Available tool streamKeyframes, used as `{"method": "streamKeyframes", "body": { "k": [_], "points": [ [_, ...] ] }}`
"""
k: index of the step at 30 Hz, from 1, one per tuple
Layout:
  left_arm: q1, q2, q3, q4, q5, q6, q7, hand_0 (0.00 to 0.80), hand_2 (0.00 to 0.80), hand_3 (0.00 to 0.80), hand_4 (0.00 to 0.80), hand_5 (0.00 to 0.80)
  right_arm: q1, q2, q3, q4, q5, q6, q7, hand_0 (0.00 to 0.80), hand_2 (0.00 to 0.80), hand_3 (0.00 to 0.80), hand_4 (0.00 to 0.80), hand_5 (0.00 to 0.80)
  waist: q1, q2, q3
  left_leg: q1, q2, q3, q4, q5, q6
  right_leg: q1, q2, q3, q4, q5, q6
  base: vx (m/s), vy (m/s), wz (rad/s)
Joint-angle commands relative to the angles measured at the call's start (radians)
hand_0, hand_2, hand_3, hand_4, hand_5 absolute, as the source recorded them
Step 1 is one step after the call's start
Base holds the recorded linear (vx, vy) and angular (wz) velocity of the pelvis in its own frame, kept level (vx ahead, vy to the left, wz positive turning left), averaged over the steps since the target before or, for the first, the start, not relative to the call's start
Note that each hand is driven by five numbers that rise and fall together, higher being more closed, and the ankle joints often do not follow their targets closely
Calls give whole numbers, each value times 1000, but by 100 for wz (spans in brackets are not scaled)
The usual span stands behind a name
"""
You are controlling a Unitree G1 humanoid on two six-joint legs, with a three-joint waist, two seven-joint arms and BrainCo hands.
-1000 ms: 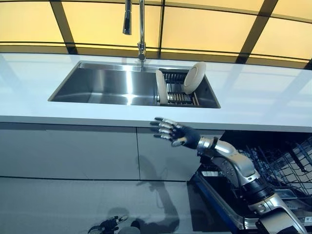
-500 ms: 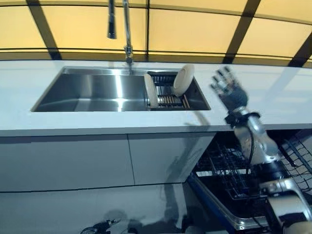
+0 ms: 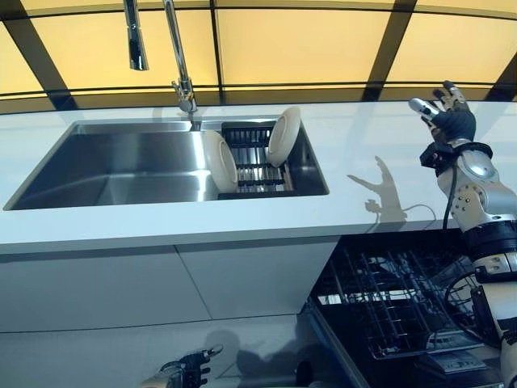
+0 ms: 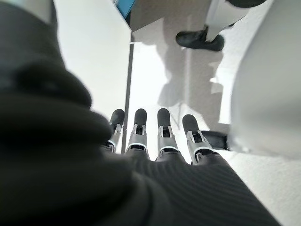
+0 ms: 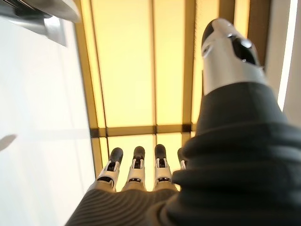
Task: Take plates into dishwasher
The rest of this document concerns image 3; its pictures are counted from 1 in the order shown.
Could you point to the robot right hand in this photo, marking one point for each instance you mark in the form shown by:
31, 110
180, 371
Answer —
456, 123

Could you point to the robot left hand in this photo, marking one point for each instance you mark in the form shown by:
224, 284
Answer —
196, 363

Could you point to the cream ceramic plate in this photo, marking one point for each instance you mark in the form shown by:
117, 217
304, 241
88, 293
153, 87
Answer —
222, 161
282, 137

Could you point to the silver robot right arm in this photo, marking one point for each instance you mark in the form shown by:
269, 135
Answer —
480, 194

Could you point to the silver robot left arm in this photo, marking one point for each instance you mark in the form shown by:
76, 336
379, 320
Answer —
155, 380

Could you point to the black dish drying rack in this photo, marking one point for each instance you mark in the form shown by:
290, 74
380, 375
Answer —
254, 161

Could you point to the stainless steel sink basin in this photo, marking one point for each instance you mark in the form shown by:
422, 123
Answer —
121, 165

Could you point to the chrome gooseneck kitchen faucet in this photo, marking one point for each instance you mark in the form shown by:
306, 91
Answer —
177, 52

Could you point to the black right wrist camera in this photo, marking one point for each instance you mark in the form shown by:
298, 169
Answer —
434, 157

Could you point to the yellow backlit window black frame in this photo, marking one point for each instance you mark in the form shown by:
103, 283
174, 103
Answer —
291, 48

